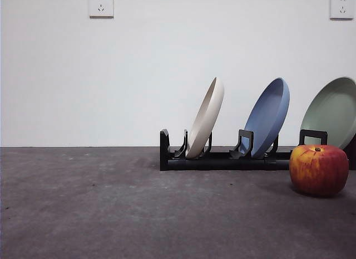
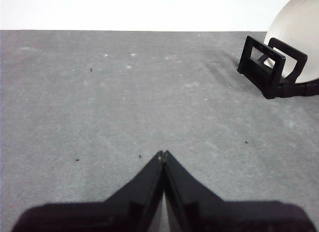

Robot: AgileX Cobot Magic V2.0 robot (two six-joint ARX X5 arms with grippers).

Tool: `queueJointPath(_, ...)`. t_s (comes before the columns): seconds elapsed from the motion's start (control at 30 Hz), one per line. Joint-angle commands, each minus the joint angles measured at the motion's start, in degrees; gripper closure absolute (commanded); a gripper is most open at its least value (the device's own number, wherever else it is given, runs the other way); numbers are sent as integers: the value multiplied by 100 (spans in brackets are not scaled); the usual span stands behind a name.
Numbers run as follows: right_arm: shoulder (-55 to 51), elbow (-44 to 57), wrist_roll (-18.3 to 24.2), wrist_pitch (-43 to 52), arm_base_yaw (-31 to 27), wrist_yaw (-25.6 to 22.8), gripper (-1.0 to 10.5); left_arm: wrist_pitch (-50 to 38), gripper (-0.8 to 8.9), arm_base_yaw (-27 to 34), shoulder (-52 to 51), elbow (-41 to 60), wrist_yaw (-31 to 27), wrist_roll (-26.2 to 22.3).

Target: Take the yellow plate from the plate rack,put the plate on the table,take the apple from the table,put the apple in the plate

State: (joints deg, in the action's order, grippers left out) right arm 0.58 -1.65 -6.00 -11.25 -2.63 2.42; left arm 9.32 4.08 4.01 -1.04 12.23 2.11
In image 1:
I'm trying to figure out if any red yellow apple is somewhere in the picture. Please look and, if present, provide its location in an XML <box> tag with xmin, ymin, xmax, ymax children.
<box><xmin>289</xmin><ymin>144</ymin><xmax>350</xmax><ymax>198</ymax></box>

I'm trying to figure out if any black plate rack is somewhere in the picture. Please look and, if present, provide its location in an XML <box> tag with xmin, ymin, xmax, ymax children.
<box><xmin>159</xmin><ymin>129</ymin><xmax>350</xmax><ymax>171</ymax></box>

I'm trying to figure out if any white wall socket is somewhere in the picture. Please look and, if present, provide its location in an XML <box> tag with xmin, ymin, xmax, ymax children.
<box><xmin>329</xmin><ymin>0</ymin><xmax>354</xmax><ymax>20</ymax></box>
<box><xmin>88</xmin><ymin>0</ymin><xmax>115</xmax><ymax>19</ymax></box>

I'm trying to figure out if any pale yellow plate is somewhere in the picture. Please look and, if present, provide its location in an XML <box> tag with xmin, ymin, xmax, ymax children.
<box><xmin>185</xmin><ymin>76</ymin><xmax>225</xmax><ymax>159</ymax></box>

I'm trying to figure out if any blue plate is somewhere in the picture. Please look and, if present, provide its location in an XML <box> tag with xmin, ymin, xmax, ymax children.
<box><xmin>239</xmin><ymin>77</ymin><xmax>290</xmax><ymax>158</ymax></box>

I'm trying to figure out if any green plate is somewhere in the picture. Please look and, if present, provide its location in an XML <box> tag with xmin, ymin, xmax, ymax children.
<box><xmin>300</xmin><ymin>76</ymin><xmax>356</xmax><ymax>152</ymax></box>

